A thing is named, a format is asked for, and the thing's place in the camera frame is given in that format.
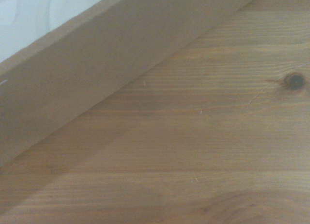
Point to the brown cardboard box white inside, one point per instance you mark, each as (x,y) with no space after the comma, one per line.
(80,64)

